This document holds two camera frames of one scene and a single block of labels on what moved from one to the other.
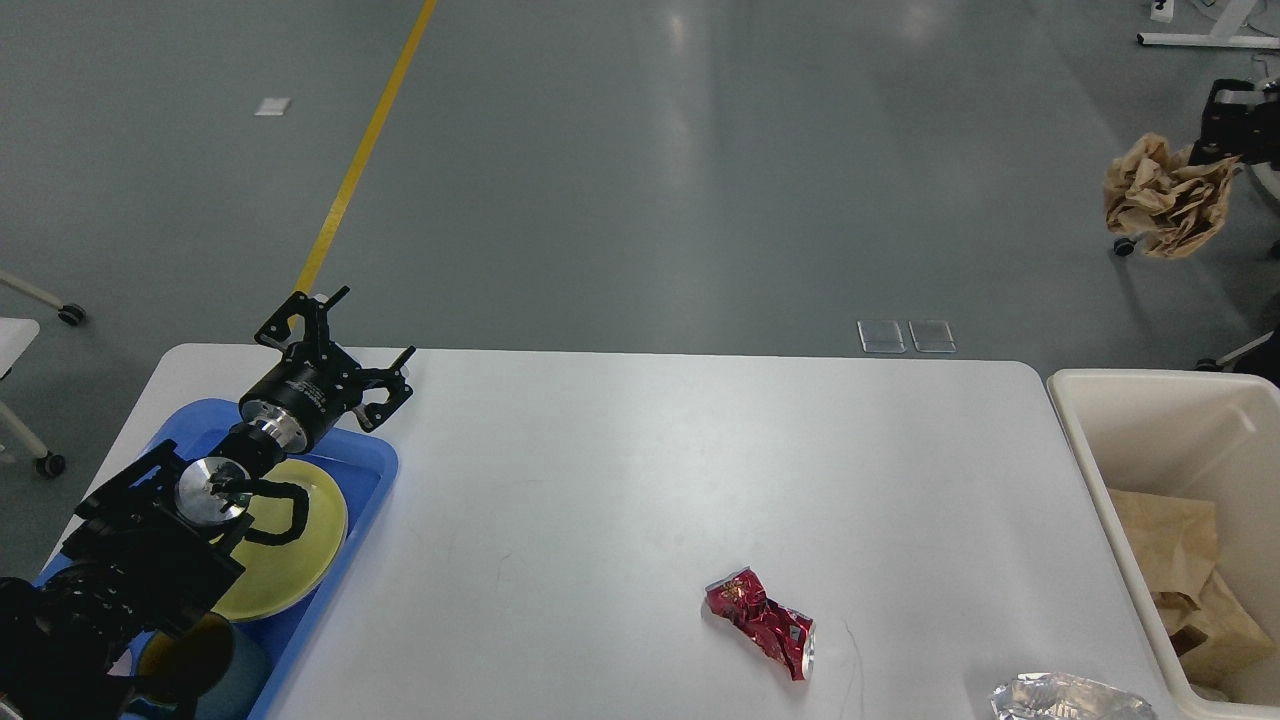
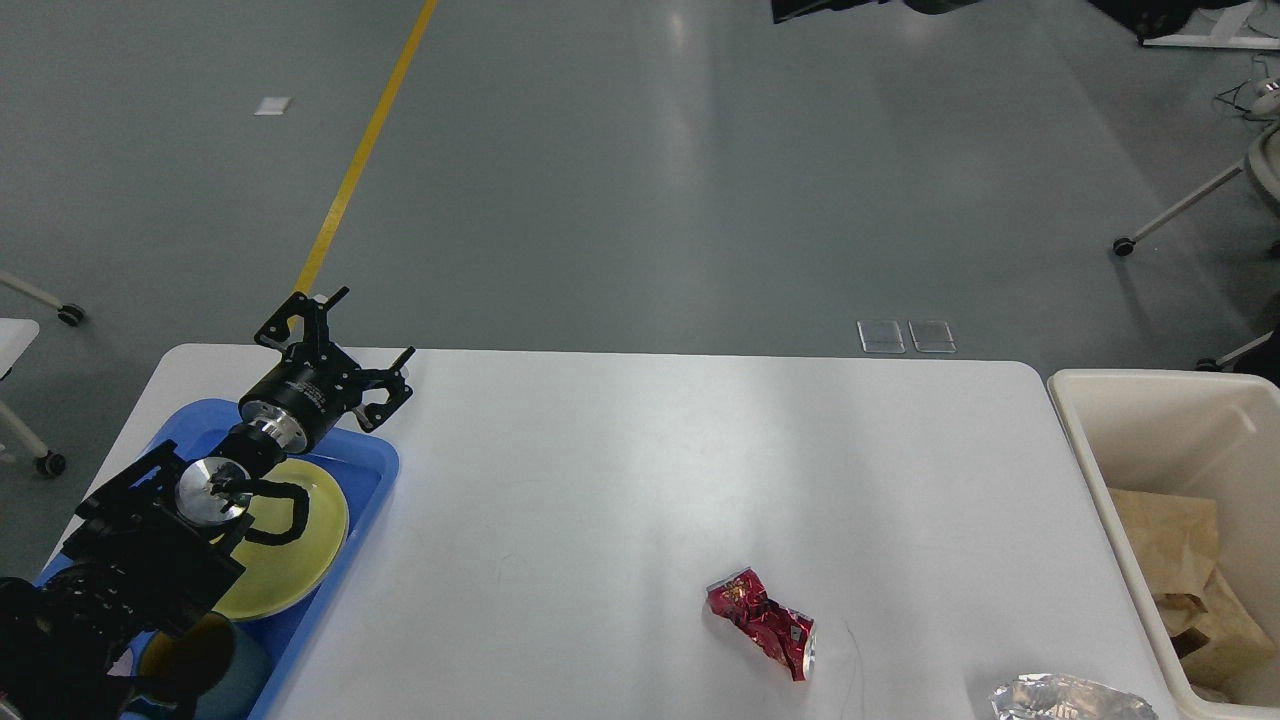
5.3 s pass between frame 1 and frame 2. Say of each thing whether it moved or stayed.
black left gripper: stayed
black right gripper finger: moved
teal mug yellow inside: stayed
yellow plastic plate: stayed
